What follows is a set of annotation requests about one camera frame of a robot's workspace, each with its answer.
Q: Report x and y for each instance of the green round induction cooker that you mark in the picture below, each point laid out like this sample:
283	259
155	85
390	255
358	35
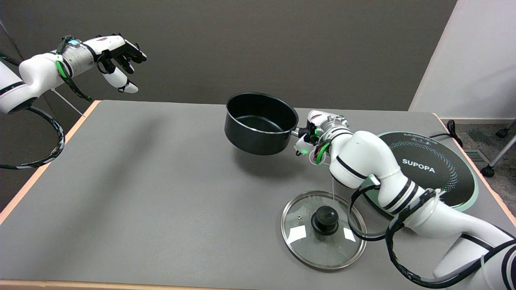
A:
439	169

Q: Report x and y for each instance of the metal stand legs with casters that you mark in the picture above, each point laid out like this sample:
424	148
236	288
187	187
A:
502	153

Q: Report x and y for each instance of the glass lid with black knob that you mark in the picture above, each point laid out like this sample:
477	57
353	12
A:
322	245

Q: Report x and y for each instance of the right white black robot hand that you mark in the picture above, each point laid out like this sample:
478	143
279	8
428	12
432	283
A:
320	121

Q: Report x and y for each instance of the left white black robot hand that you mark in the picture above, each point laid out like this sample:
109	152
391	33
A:
109	44

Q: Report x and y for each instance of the metal floor vent grille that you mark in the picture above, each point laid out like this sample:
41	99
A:
476	156

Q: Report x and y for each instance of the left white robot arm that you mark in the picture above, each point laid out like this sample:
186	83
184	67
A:
36	72

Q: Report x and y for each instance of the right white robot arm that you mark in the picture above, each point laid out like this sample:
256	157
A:
363	161

